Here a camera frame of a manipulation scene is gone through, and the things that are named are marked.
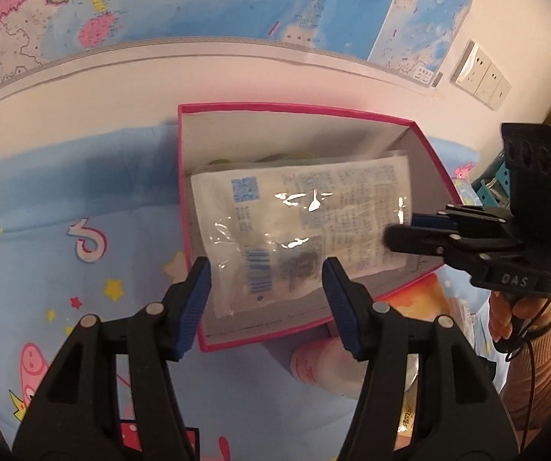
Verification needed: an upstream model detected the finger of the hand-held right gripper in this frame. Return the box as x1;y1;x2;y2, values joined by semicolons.
383;223;526;274
412;204;513;236

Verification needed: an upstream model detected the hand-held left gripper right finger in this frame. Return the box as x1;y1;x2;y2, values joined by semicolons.
321;257;518;461

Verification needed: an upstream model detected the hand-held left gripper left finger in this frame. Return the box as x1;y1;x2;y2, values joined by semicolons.
11;256;212;461

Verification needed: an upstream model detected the pale pink packet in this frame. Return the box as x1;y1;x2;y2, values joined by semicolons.
291;338;369;399

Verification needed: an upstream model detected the clear plastic packet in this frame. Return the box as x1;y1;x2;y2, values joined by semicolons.
190;151;413;318

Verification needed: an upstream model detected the pink cardboard box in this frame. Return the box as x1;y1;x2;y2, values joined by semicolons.
177;102;463;353

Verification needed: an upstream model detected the person's right forearm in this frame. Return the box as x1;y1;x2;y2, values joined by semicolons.
501;327;551;435

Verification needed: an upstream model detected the person's right hand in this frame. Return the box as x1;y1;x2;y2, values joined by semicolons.
489;293;551;361

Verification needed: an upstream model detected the teal plastic object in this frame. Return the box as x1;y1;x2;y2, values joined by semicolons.
472;154;513;212

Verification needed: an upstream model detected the orange packet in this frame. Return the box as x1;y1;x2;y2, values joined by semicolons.
390;269;492;361

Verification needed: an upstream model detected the printed blue bedsheet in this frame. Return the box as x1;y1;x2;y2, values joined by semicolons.
0;125;511;461

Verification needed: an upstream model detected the white wall socket panel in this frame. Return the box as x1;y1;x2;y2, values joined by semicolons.
450;39;512;110

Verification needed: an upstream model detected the black cable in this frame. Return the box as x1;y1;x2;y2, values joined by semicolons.
493;298;551;447

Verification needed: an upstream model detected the blue wall map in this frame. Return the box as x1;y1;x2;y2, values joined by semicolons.
366;0;478;91

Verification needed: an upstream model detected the colourful wall map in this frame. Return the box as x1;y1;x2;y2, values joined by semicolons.
0;0;439;106

